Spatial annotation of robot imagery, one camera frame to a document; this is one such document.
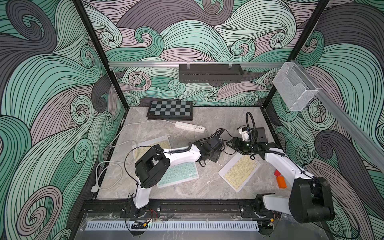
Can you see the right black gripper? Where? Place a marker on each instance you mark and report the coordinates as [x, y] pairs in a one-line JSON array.
[[238, 144]]

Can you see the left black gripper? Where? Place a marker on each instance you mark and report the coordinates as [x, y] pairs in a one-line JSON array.
[[216, 157]]

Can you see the white power strip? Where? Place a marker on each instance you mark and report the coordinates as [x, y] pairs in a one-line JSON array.
[[190, 127]]

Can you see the yellow keyboard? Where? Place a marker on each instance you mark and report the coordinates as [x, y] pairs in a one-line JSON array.
[[142, 148], [238, 171]]

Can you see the green wireless keyboard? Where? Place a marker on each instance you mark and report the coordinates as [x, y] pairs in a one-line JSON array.
[[179, 174]]

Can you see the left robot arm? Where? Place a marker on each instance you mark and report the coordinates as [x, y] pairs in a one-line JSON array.
[[153, 164]]

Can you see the red block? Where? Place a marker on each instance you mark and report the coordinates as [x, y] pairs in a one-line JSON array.
[[277, 173]]

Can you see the orange red tool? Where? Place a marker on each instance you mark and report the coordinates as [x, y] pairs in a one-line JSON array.
[[281, 182]]

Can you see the black chessboard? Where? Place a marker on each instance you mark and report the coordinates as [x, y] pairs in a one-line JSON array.
[[170, 110]]

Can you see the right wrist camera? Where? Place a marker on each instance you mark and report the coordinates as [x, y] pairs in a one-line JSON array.
[[244, 132]]

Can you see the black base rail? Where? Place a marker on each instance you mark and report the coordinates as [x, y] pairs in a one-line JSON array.
[[245, 208]]

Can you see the black wall tray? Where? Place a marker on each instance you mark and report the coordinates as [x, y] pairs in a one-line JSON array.
[[215, 74]]

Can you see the clear plastic wall bin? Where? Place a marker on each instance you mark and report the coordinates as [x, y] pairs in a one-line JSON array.
[[294, 86]]

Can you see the white slotted cable duct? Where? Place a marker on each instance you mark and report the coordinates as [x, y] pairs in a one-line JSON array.
[[174, 226]]

